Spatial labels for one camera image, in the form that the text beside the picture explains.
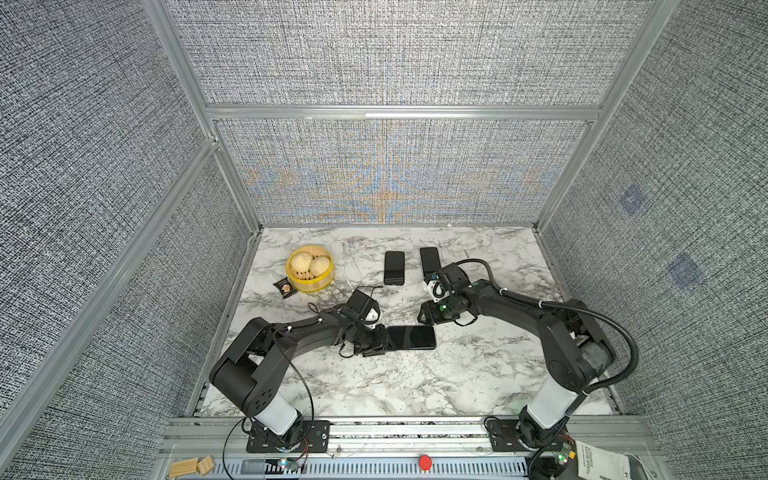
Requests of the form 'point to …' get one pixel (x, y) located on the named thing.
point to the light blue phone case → (428, 277)
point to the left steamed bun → (301, 262)
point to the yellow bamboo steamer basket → (305, 282)
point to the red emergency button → (425, 462)
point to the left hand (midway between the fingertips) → (392, 351)
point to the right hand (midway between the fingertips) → (425, 317)
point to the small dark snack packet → (285, 287)
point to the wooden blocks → (194, 465)
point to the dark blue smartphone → (430, 260)
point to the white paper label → (598, 464)
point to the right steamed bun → (319, 265)
